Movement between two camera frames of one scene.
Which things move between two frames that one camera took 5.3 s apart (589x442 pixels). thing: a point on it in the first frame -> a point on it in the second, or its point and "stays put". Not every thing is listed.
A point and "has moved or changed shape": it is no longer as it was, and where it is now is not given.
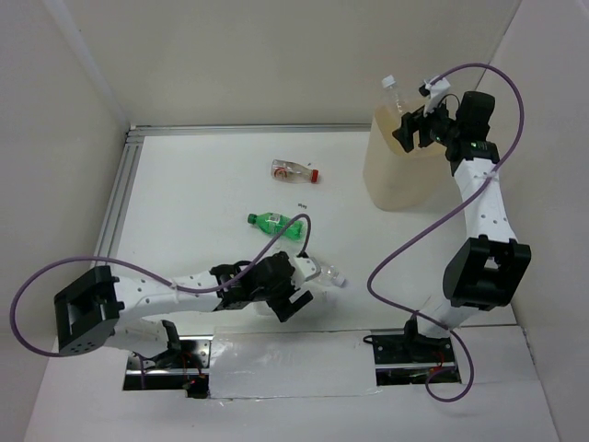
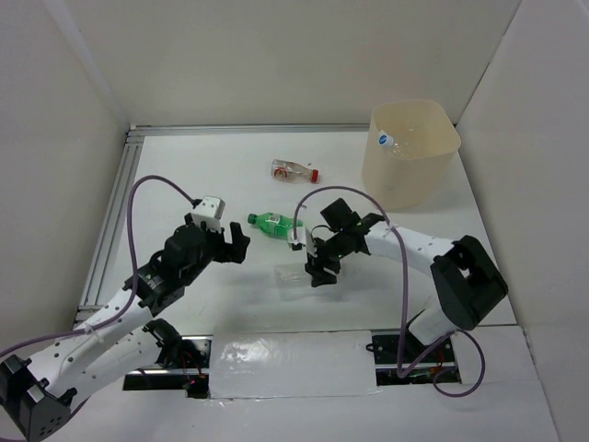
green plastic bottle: (275, 223) stays put
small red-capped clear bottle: (290, 171) stays put
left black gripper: (282, 306) -> (236, 250)
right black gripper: (411, 122) -> (319, 275)
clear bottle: (394, 103) has moved or changed shape
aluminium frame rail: (131, 152) stays put
